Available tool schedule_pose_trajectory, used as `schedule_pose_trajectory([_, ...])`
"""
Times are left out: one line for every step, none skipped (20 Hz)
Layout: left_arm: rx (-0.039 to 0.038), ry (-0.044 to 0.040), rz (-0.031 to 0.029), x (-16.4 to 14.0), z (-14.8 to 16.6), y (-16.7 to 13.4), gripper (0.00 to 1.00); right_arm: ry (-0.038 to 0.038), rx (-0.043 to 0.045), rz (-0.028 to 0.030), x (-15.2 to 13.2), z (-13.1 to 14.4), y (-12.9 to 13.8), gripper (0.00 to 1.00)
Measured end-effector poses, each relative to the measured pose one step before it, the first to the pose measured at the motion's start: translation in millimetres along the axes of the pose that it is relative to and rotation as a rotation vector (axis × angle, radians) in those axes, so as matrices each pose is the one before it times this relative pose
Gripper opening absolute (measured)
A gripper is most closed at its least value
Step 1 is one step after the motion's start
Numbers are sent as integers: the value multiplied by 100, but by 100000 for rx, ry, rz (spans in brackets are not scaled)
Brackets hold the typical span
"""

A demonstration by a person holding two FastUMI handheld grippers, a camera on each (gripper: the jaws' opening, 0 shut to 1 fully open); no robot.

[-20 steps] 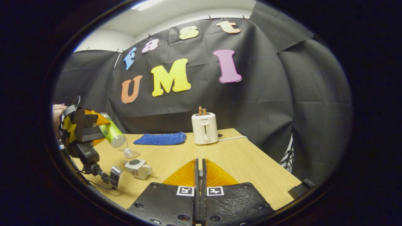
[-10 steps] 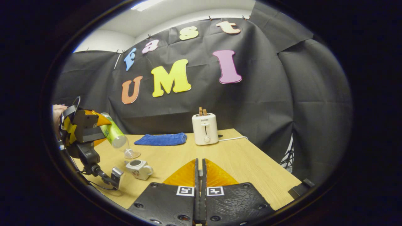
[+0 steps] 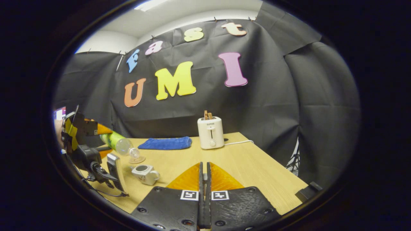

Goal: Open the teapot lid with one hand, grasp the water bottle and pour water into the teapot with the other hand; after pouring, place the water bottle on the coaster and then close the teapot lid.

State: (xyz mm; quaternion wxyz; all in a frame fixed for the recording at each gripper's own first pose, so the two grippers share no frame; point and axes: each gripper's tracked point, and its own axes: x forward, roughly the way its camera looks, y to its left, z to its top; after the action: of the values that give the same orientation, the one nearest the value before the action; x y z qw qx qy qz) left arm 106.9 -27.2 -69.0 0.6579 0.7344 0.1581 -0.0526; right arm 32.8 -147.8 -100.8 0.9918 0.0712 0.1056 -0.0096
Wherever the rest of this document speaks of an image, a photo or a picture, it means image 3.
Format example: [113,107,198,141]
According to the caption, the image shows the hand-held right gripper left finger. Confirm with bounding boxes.
[130,162,205,231]

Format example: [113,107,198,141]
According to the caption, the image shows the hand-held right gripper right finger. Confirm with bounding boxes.
[205,162,288,231]

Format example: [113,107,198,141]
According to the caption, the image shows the clear water bottle green label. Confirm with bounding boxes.
[100,132,141,160]

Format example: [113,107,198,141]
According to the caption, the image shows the white ceramic teacup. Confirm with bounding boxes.
[130,165,160,186]

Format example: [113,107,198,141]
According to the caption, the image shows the blue towel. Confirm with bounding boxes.
[138,136,193,150]

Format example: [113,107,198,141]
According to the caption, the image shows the metal stand legs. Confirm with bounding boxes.
[286,138,301,177]

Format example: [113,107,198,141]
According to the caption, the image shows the black block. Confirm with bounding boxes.
[295,181,323,201]

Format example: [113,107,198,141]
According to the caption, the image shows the white toaster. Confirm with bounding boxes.
[197,116,225,150]

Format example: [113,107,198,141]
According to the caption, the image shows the ceiling light panel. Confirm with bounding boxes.
[134,0,169,12]

